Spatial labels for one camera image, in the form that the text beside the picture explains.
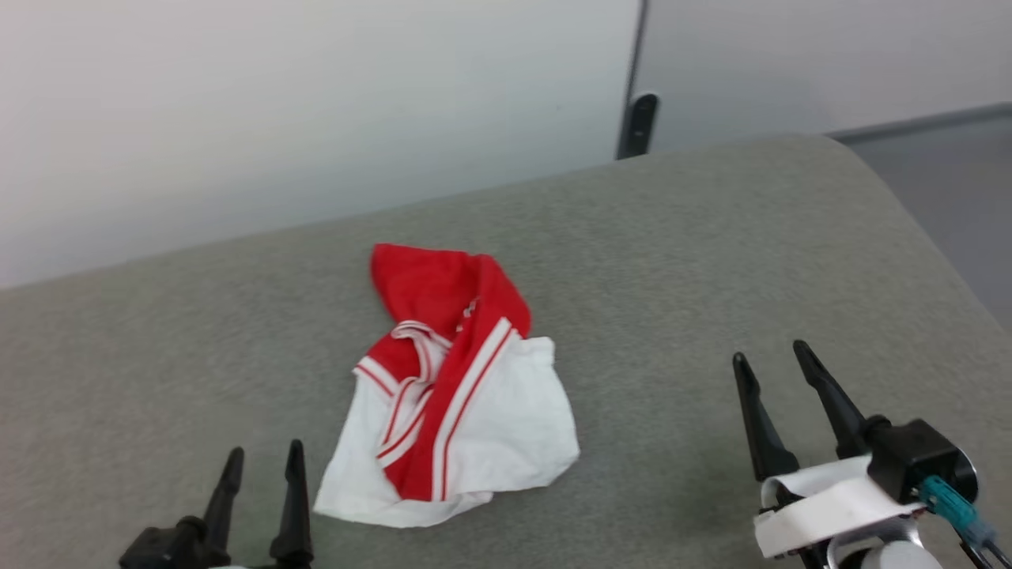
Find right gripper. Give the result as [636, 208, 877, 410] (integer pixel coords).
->
[732, 340, 942, 569]

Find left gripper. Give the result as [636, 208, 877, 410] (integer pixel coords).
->
[119, 439, 315, 569]

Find red and white basketball jersey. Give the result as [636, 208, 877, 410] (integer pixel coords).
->
[314, 243, 582, 529]

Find teal cable connector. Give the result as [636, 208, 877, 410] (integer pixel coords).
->
[917, 474, 991, 548]

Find thin black cable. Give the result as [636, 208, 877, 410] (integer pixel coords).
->
[957, 526, 1012, 569]

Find grey wall baseboard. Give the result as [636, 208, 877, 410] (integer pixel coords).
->
[829, 103, 1012, 145]

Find black wall bracket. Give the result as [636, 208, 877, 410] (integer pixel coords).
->
[618, 93, 659, 160]

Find dark wall panel strip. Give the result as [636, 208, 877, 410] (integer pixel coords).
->
[625, 0, 649, 100]

